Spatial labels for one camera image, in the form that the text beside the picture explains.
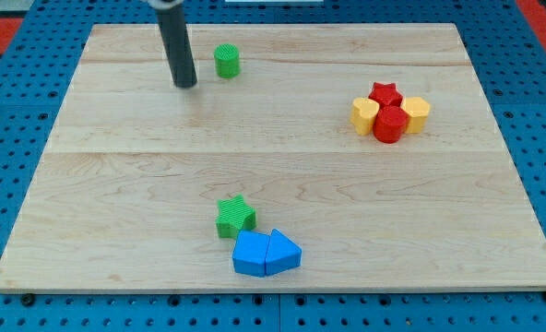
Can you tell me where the green cylinder block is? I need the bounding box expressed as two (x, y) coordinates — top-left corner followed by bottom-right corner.
(213, 43), (241, 78)

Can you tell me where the green star block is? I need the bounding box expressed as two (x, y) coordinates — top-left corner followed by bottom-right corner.
(215, 195), (256, 239)

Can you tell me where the red star block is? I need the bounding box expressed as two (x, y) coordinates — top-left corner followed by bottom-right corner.
(368, 82), (404, 108)

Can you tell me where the wooden board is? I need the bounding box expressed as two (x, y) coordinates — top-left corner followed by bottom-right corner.
(0, 23), (546, 294)

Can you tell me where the blue triangle block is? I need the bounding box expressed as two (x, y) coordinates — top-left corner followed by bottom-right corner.
(265, 229), (302, 276)

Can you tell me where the blue cube block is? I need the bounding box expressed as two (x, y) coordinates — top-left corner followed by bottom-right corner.
(231, 231), (269, 278)

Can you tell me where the yellow heart block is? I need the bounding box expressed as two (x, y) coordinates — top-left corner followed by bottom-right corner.
(350, 97), (380, 136)

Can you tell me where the red cylinder block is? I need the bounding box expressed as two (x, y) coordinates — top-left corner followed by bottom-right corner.
(374, 105), (409, 144)

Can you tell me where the yellow hexagon block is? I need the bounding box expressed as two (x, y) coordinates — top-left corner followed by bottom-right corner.
(401, 97), (431, 134)

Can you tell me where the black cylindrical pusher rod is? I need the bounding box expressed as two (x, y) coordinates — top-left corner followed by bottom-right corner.
(155, 4), (197, 89)

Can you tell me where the silver rod mount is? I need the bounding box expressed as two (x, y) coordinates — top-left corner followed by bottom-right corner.
(145, 0), (184, 10)

